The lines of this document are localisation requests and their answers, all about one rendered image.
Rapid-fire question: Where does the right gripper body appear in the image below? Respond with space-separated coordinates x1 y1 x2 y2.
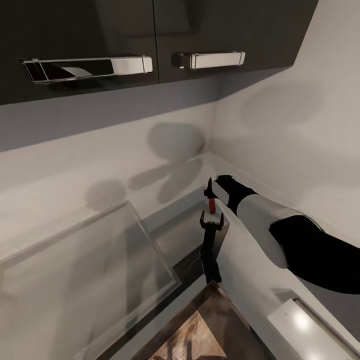
207 187 218 199

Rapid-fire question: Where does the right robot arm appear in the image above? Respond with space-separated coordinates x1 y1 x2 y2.
204 174 360 343

